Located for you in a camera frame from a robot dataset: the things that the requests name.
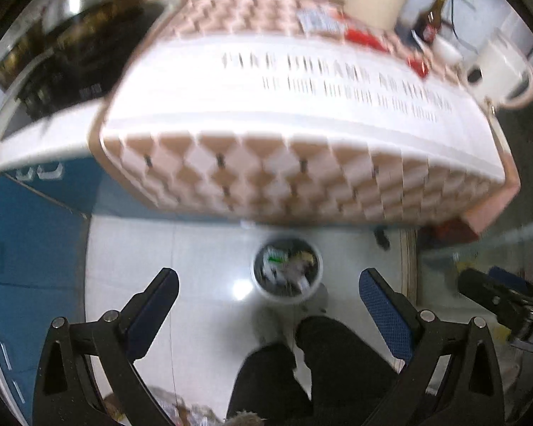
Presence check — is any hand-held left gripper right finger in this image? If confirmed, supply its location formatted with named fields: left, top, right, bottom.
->
left=359, top=267, right=505, bottom=426

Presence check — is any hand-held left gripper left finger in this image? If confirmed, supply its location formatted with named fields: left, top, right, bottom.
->
left=32, top=267, right=181, bottom=426

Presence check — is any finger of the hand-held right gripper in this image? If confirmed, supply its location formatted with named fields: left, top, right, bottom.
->
left=457, top=268, right=527, bottom=324
left=489, top=265, right=533, bottom=300

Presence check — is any white round trash bin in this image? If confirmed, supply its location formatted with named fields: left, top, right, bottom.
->
left=251, top=236, right=324, bottom=305

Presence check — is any person's right leg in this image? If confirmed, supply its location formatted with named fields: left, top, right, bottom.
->
left=295, top=315, right=409, bottom=426

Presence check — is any person's leg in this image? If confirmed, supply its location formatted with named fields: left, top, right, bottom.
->
left=226, top=343, right=314, bottom=426
left=295, top=315, right=409, bottom=426

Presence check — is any pink under cloth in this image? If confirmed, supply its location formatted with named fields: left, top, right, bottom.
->
left=462, top=111, right=522, bottom=236

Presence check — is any grey slipper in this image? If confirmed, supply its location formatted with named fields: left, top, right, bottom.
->
left=253, top=311, right=294, bottom=347
left=300, top=284, right=329, bottom=318

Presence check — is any fuzzy patterned clothing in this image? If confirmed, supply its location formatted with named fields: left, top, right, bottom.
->
left=102, top=386, right=223, bottom=426

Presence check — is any blue kitchen cabinet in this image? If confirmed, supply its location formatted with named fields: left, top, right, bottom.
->
left=0, top=155, right=138, bottom=426

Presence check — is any person's left leg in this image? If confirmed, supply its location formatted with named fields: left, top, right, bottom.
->
left=226, top=343, right=314, bottom=426

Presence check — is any white pink electric kettle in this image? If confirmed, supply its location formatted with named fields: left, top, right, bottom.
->
left=459, top=31, right=533, bottom=111

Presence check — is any checkered printed tablecloth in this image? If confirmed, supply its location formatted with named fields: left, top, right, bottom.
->
left=88, top=0, right=522, bottom=225

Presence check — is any small red wrapper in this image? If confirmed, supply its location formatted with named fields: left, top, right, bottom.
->
left=406, top=55, right=431, bottom=78

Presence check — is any white bowl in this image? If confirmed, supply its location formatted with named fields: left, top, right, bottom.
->
left=431, top=35, right=465, bottom=65

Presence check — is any black cooktop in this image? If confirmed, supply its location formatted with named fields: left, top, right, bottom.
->
left=0, top=0, right=169, bottom=120

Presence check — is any dark sauce bottle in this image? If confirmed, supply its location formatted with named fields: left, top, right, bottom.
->
left=415, top=0, right=451, bottom=45

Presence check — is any red white snack packet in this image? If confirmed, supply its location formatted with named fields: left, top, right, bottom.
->
left=329, top=9, right=389, bottom=49

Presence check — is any white packet blue print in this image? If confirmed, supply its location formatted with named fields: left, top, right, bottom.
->
left=297, top=9, right=334, bottom=32

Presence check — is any black plug with cable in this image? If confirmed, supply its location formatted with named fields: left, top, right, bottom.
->
left=446, top=0, right=480, bottom=49

